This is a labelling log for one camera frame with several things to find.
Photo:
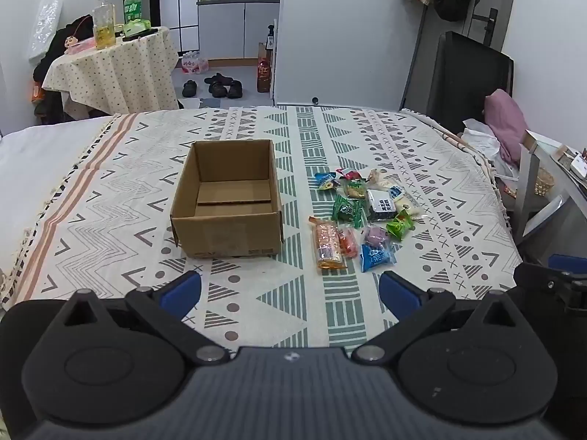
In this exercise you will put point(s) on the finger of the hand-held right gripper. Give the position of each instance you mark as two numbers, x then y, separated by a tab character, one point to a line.
564	261

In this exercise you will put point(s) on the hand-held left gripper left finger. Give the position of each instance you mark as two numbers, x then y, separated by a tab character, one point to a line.
181	292

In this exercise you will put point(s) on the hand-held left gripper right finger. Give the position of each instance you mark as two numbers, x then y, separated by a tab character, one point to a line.
398	294

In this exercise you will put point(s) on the blue white snack packet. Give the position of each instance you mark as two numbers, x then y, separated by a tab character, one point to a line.
376	257

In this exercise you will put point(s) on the purple snack packet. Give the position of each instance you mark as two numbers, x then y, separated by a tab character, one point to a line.
375	237

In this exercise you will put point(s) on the light green snack packet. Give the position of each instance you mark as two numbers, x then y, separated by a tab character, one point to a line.
400	225

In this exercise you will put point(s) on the orange red snack packet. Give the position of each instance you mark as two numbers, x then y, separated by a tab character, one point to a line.
349	242

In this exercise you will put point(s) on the brown cardboard box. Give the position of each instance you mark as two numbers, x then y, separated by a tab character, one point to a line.
224	233

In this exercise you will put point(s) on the long orange cracker packet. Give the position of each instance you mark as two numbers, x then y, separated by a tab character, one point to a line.
327	243

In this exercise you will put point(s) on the black white snack packet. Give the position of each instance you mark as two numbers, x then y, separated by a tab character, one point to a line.
380	205

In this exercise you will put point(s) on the white bread packet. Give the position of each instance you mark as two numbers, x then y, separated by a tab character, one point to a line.
407	202

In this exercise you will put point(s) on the dark green snack packet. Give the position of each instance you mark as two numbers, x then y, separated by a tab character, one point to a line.
345	209

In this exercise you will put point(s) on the green biscuit packet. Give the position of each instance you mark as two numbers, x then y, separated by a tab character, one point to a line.
355	189

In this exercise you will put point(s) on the small brown pastry packet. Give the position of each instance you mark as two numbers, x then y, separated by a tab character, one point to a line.
377	177

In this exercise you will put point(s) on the red candy packet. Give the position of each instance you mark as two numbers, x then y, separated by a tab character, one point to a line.
349	175

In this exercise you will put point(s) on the blue yellow snack packet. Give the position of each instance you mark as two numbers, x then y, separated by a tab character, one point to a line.
326	181

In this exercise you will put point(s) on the glass side table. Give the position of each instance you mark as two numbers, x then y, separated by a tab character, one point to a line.
545	220

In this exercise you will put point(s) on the wicker basket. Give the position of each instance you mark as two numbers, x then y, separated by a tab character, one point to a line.
545	182

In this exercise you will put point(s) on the white plastic bag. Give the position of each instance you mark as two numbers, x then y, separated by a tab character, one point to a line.
481	142

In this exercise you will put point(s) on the pink cloth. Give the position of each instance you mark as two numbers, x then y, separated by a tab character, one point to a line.
504	119

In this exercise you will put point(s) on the white bed sheet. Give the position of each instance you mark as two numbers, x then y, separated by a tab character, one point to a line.
41	156

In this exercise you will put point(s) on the black slipper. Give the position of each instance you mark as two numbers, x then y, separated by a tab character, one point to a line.
235	90
217	90
189	88
218	78

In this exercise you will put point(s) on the side table with dotted cloth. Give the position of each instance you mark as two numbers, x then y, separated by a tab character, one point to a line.
114	73

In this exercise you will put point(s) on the pink water bottle pack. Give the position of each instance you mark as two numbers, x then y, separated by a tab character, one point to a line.
194	63

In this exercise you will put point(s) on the red tea bottle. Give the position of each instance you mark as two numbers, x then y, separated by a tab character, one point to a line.
263	75

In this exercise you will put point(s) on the black flat tray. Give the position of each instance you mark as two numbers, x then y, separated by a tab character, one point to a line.
142	34

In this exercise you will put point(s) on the pink small box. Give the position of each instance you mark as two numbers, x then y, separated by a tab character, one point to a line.
81	46

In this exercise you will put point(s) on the grey kitchen cabinet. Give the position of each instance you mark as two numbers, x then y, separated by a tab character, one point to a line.
229	30

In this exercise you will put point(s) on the green tissue pack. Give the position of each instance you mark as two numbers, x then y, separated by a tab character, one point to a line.
136	26

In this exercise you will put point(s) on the black spray bottle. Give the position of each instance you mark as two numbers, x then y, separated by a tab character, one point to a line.
271	36

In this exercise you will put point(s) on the black clothes pile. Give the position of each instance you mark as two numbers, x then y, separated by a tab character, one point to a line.
52	50

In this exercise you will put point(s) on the clear cooking oil bottle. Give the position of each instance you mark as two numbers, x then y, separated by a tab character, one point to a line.
104	25

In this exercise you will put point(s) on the black framed glass door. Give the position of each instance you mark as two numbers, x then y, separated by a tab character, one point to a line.
181	4

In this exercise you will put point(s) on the green soda bottle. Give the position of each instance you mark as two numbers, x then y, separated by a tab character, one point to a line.
133	7

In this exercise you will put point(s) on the white bubble wrap panel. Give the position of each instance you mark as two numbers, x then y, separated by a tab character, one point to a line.
45	27

